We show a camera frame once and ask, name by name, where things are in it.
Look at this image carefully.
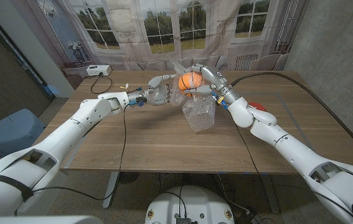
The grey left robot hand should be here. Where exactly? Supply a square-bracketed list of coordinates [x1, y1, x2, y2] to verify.
[135, 73, 177, 106]

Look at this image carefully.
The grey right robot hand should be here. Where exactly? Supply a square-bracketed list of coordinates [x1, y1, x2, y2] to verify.
[181, 63, 242, 105]

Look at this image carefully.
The orange basketball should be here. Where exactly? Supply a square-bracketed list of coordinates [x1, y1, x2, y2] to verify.
[178, 72, 204, 97]

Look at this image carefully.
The clear bubble wrap sheet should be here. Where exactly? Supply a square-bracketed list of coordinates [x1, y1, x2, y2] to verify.
[168, 59, 217, 134]

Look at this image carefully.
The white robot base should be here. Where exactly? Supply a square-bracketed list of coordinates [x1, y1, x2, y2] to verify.
[144, 185, 235, 224]

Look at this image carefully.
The red bowl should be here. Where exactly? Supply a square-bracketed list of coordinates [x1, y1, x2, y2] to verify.
[247, 101, 267, 112]

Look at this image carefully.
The white projector box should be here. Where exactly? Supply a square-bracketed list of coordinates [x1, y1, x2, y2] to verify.
[86, 64, 113, 77]

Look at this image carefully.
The printed window backdrop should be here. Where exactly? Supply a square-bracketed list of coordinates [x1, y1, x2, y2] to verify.
[9, 0, 309, 90]

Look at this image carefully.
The grey table leg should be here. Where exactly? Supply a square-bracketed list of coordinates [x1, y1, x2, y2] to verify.
[102, 171, 120, 209]
[260, 174, 280, 214]

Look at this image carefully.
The blue grey chair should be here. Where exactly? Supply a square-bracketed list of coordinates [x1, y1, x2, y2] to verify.
[0, 108, 46, 159]

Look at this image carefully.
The white robot torso edge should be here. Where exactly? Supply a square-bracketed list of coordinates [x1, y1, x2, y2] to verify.
[0, 215, 104, 224]

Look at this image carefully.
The black power strip cable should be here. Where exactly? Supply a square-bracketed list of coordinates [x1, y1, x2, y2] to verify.
[90, 74, 113, 95]

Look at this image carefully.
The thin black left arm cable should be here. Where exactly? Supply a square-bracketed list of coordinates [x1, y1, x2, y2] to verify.
[14, 104, 129, 215]

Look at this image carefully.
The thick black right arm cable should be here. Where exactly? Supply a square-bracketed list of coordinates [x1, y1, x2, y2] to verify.
[230, 72, 353, 166]

